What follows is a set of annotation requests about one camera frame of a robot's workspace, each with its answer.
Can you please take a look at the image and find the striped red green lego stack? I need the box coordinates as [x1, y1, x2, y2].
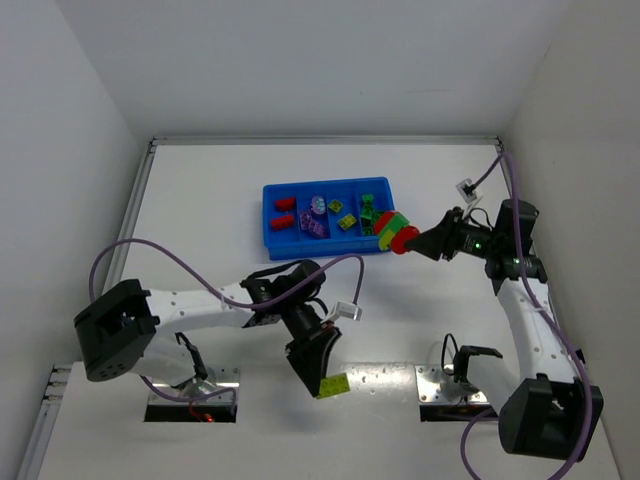
[373, 211, 420, 255]

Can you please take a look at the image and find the green square lego brick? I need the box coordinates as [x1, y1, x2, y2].
[360, 204, 378, 223]

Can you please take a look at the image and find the lime yellow lego brick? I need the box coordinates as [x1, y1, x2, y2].
[338, 214, 357, 231]

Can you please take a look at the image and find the purple lego plate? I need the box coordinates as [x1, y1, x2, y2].
[307, 221, 330, 240]
[299, 211, 314, 230]

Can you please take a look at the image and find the red lego brick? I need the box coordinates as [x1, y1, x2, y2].
[270, 214, 296, 231]

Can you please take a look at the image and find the purple paw print lego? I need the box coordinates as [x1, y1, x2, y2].
[310, 195, 327, 215]

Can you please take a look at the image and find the lime yellow plate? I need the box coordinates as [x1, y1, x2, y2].
[316, 373, 350, 400]

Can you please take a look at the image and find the red lego piece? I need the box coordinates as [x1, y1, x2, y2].
[274, 197, 296, 212]

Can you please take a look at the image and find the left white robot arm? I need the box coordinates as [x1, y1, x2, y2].
[74, 260, 341, 397]

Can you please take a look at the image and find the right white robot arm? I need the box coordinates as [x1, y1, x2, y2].
[403, 199, 604, 461]

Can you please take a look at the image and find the blue divided plastic bin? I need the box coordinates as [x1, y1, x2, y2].
[262, 177, 394, 260]

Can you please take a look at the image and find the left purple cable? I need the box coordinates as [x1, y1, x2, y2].
[88, 238, 365, 404]

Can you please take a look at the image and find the purple cable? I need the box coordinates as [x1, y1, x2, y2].
[88, 238, 365, 404]
[459, 151, 601, 480]

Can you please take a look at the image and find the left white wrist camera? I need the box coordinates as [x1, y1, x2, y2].
[325, 301, 362, 323]

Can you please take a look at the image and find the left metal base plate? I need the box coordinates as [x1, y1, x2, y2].
[144, 366, 240, 424]

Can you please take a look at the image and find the metal base plate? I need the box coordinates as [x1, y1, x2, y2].
[144, 366, 240, 424]
[415, 364, 498, 423]

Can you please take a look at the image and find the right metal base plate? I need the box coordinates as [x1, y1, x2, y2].
[415, 364, 498, 423]

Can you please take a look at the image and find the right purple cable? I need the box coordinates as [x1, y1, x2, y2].
[459, 151, 601, 480]

